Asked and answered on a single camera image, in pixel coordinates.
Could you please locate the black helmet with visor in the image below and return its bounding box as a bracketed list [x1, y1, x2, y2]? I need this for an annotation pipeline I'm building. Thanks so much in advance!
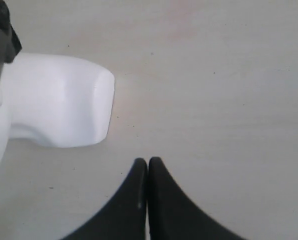
[0, 0, 23, 100]

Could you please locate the white mannequin head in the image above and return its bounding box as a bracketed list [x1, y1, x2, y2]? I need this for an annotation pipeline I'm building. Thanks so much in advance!
[0, 53, 115, 162]

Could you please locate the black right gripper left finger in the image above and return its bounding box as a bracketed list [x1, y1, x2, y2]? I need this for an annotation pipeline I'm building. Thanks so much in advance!
[64, 158, 148, 240]

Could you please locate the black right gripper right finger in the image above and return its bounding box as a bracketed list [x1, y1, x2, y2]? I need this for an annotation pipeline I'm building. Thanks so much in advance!
[148, 157, 241, 240]

